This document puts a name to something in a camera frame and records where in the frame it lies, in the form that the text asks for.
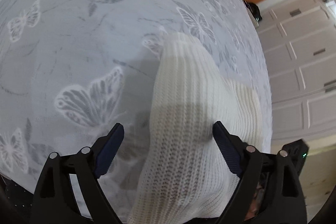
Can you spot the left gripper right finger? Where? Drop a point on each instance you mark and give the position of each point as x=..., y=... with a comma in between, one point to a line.
x=283, y=200

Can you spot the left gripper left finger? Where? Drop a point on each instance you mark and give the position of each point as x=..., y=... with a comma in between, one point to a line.
x=54, y=200

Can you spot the white red black knit sweater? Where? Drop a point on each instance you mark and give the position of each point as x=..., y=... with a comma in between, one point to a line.
x=185, y=176

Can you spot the person left hand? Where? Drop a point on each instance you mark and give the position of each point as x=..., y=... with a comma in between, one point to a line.
x=256, y=202

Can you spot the black item on nightstand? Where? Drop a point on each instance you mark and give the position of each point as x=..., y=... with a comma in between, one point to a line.
x=255, y=13

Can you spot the grey butterfly bed cover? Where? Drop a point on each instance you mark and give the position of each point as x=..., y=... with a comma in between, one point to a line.
x=71, y=69

